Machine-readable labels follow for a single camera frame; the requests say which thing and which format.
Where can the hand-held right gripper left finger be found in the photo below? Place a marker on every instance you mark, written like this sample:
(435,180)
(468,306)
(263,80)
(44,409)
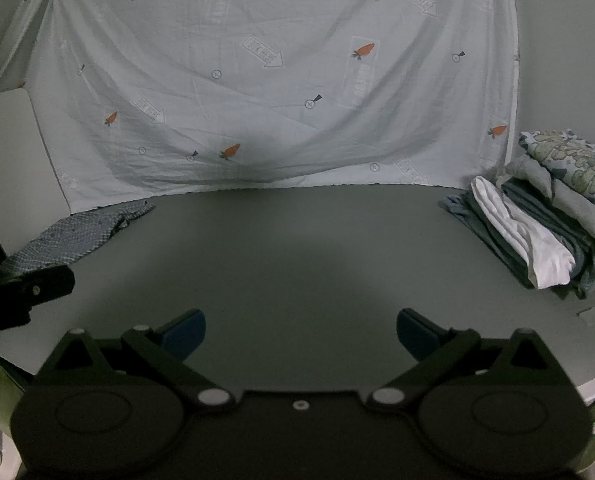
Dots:
(187,334)

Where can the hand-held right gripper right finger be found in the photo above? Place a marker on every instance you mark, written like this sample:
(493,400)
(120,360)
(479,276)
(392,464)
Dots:
(415,334)

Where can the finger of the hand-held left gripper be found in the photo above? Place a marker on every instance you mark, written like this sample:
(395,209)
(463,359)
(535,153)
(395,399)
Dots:
(42,285)

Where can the grey-green towel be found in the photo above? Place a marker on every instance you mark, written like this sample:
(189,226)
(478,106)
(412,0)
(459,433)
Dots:
(67,240)

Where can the blue grey folded garment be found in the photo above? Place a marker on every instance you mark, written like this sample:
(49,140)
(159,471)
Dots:
(470,217)

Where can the white board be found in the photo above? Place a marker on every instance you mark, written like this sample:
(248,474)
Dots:
(7,160)

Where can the white folded garment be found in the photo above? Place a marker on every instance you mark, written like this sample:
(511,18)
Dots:
(517,230)

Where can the small tape piece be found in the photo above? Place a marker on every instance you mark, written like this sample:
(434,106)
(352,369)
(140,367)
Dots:
(588,316)

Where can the dark green folded garment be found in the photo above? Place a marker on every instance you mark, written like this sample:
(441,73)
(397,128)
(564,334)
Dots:
(552,225)

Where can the grey folded sweatshirt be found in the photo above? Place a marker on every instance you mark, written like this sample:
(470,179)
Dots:
(580,212)

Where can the cartoon print folded cloth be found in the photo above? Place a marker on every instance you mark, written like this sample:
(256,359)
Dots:
(572,160)

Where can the pale carrot print sheet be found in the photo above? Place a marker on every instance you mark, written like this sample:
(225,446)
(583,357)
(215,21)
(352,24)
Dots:
(277,60)

